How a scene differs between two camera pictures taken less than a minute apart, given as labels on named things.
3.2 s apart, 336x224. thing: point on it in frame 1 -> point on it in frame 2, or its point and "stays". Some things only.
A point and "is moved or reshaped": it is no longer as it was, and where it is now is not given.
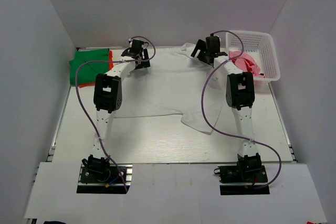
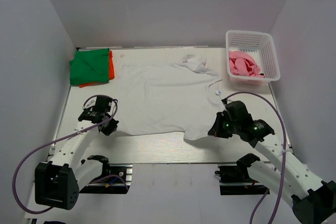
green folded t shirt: x=87 y=72 stays
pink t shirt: x=245 y=63 stays
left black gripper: x=143 y=59 -> x=109 y=127
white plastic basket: x=259 y=45 stays
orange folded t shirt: x=111 y=65 stays
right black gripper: x=200 y=53 -> x=219 y=126
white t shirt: x=172 y=86 is moved or reshaped
